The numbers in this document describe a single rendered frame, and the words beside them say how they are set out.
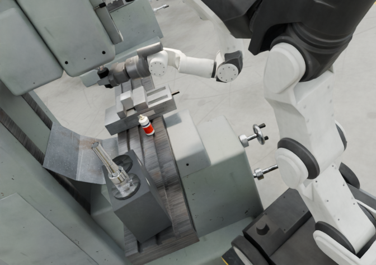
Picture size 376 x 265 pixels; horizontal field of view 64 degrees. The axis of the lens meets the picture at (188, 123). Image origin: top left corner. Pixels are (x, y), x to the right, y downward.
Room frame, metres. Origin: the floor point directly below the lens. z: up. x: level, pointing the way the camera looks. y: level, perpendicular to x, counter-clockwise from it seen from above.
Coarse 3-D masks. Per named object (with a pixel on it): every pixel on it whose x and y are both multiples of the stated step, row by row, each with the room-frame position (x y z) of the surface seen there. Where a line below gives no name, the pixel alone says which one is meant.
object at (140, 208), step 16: (112, 160) 0.80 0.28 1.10; (128, 160) 0.76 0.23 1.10; (144, 176) 0.68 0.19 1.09; (112, 192) 0.66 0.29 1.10; (128, 192) 0.63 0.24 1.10; (144, 192) 0.62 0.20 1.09; (112, 208) 0.61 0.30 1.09; (128, 208) 0.60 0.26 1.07; (144, 208) 0.61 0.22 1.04; (160, 208) 0.61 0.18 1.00; (128, 224) 0.60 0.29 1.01; (144, 224) 0.60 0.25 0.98; (160, 224) 0.61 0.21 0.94; (144, 240) 0.60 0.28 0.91
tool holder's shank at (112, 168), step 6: (96, 144) 0.67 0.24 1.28; (96, 150) 0.65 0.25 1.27; (102, 150) 0.66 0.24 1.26; (102, 156) 0.65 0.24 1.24; (108, 156) 0.66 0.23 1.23; (108, 162) 0.65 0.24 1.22; (114, 162) 0.67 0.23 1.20; (108, 168) 0.65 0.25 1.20; (114, 168) 0.65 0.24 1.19; (114, 174) 0.65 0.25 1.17
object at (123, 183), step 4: (124, 172) 0.66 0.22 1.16; (124, 176) 0.65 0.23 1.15; (128, 176) 0.66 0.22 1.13; (112, 180) 0.65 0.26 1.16; (116, 180) 0.64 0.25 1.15; (120, 180) 0.64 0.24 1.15; (124, 180) 0.65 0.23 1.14; (128, 180) 0.65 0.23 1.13; (116, 184) 0.65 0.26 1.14; (120, 184) 0.64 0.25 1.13; (124, 184) 0.64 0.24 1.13; (128, 184) 0.65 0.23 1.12; (120, 188) 0.64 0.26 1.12; (124, 188) 0.64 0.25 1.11; (128, 188) 0.64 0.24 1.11
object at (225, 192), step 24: (216, 120) 1.26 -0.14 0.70; (216, 144) 1.09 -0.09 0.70; (240, 144) 1.03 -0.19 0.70; (216, 168) 0.98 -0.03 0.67; (240, 168) 0.98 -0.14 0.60; (96, 192) 1.13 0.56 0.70; (192, 192) 0.99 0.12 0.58; (216, 192) 0.98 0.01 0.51; (240, 192) 0.98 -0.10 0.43; (96, 216) 1.00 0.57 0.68; (192, 216) 0.99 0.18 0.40; (216, 216) 0.98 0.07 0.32; (240, 216) 0.98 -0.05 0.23; (120, 240) 1.00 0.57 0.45
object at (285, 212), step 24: (288, 192) 0.76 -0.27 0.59; (360, 192) 0.64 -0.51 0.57; (264, 216) 0.69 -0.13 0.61; (288, 216) 0.66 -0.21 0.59; (312, 216) 0.63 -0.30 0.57; (264, 240) 0.60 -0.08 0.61; (288, 240) 0.58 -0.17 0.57; (312, 240) 0.54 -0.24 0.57; (288, 264) 0.50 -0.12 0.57; (312, 264) 0.47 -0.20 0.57; (336, 264) 0.43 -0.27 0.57
